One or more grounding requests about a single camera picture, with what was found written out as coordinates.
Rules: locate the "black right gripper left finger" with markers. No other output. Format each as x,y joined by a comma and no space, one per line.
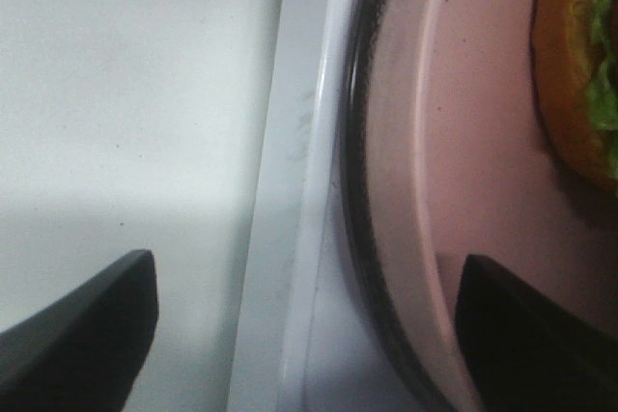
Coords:
84,351

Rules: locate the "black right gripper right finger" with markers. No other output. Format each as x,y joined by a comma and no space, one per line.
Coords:
526,353

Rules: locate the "pink round plate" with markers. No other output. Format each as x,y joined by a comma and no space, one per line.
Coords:
458,163

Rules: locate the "burger with lettuce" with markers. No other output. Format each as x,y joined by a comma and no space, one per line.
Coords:
574,44

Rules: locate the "white microwave oven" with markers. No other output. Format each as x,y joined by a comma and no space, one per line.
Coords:
305,340

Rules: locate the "glass microwave turntable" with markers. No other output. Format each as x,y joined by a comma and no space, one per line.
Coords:
364,30

